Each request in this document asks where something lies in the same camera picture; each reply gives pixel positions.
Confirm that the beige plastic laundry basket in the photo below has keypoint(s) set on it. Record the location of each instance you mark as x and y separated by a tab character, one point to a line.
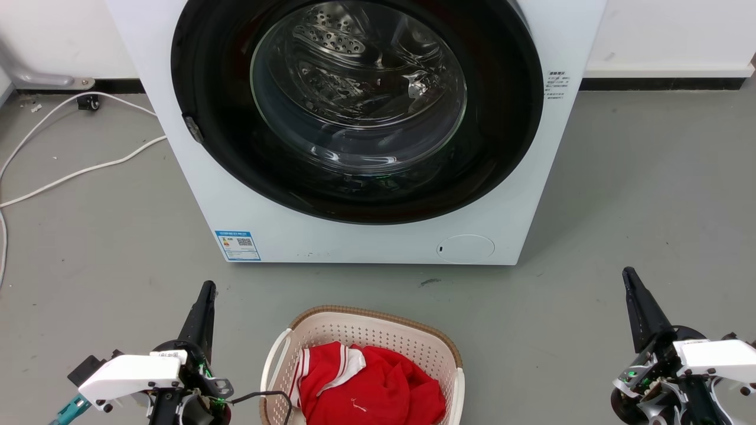
378	333

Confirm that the small black floor fitting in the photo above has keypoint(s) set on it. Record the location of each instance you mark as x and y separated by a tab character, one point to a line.
88	103

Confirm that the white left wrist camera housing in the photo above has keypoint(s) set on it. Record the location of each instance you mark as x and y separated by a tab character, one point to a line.
130	375

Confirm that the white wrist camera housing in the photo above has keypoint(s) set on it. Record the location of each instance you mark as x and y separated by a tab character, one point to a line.
130	375
717	357

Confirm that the small printed text sticker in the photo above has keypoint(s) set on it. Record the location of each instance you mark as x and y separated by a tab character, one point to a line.
557	85

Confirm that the white front-load washing machine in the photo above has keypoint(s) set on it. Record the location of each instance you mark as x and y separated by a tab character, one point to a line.
366	242

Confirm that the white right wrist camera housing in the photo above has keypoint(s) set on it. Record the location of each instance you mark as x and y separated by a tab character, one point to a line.
717	357

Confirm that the round white filter cover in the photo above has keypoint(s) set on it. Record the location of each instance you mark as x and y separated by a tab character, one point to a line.
466	248

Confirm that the grey washer door latch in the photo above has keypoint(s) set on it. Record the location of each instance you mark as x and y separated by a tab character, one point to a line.
193	129

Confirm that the black round washer door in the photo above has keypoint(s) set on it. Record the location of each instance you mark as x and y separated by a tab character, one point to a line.
207	88

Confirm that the blue energy label sticker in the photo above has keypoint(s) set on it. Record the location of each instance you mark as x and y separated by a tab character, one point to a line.
237	245

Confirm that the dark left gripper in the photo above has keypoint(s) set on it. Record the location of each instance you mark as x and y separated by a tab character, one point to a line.
204	383

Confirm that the red and white garment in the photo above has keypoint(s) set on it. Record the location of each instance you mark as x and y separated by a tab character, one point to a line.
378	389

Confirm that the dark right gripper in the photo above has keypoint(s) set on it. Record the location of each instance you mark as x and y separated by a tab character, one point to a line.
655	389

